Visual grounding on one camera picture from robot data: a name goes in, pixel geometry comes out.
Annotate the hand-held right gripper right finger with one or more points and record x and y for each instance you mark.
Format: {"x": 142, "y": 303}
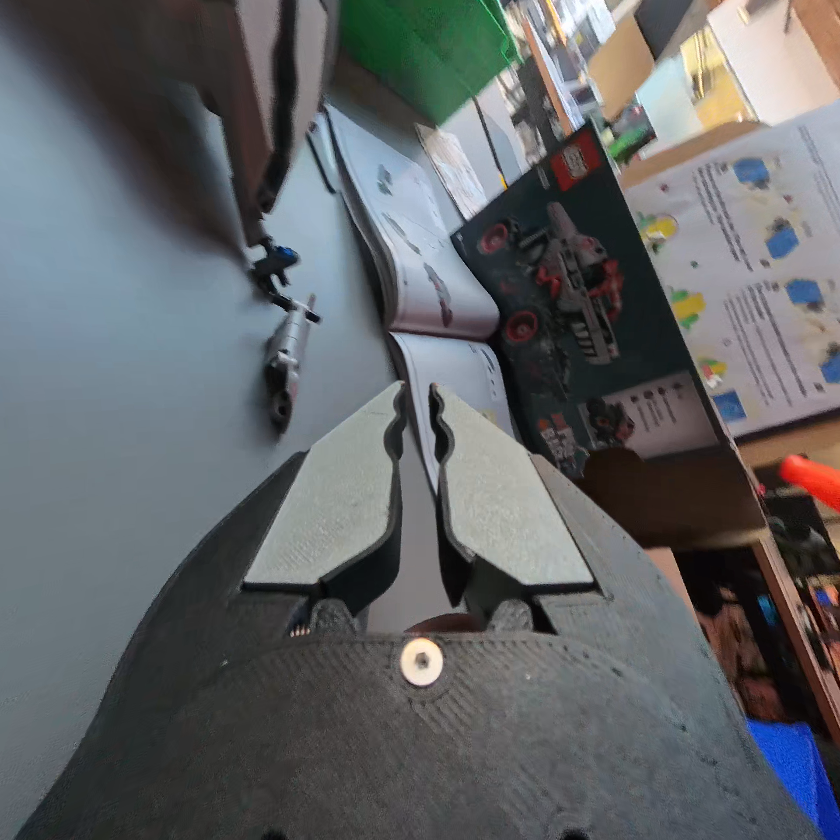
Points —
{"x": 505, "y": 518}

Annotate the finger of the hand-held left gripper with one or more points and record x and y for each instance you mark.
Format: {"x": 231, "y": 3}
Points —
{"x": 253, "y": 65}
{"x": 315, "y": 52}

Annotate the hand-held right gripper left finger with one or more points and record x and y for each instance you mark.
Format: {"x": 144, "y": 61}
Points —
{"x": 328, "y": 512}

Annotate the grey Lego beam assembly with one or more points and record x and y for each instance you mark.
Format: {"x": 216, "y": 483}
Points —
{"x": 272, "y": 262}
{"x": 289, "y": 348}

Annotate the dark lego set box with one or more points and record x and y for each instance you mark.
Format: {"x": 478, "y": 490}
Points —
{"x": 590, "y": 315}

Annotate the lego instruction booklet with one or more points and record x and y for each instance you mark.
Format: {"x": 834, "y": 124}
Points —
{"x": 407, "y": 262}

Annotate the green plastic bin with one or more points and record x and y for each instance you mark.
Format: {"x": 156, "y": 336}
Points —
{"x": 426, "y": 52}

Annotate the printed paper sheet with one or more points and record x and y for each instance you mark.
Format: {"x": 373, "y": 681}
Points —
{"x": 456, "y": 170}

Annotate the brown cardboard box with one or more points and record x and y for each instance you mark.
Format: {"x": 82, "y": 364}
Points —
{"x": 620, "y": 65}

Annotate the orange plastic object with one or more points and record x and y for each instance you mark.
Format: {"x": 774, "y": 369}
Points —
{"x": 814, "y": 479}

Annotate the printed instruction poster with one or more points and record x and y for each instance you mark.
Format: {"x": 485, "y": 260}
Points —
{"x": 754, "y": 262}

